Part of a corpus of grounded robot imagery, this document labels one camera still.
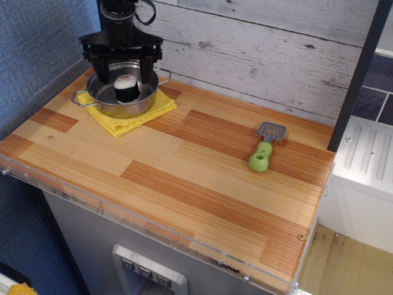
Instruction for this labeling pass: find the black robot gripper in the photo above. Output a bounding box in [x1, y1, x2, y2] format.
[79, 15, 163, 84]

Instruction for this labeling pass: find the plush sushi roll toy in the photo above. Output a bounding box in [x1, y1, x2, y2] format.
[114, 74, 140, 104]

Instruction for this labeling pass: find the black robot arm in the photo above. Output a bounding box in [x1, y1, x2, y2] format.
[79, 1, 163, 84]

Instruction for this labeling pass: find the stainless steel pot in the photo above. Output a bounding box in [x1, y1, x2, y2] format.
[71, 61, 161, 119]

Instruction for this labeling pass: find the yellow folded cloth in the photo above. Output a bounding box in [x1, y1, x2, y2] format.
[87, 90, 177, 138]

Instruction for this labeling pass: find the clear acrylic edge guard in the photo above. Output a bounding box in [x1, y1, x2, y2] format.
[1, 146, 325, 294]

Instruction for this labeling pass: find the silver cabinet with dispenser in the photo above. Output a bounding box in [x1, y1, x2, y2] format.
[44, 191, 297, 294]

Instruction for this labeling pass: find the yellow black object corner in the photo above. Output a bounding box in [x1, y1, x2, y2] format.
[1, 263, 38, 295]

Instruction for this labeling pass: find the white grooved side unit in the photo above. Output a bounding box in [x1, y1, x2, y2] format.
[318, 116, 392, 253]

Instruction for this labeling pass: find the left black frame post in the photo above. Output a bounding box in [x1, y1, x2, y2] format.
[96, 0, 128, 64]

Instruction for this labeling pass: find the black frame post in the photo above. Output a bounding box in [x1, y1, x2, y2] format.
[96, 0, 128, 64]
[327, 0, 392, 152]

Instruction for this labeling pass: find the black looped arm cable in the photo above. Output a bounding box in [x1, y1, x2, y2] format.
[134, 0, 157, 26]

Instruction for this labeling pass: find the green handled grey toy spatula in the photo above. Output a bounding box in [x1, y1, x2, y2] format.
[249, 122, 287, 172]

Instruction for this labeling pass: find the right black frame post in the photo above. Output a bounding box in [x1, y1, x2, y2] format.
[327, 0, 392, 152]

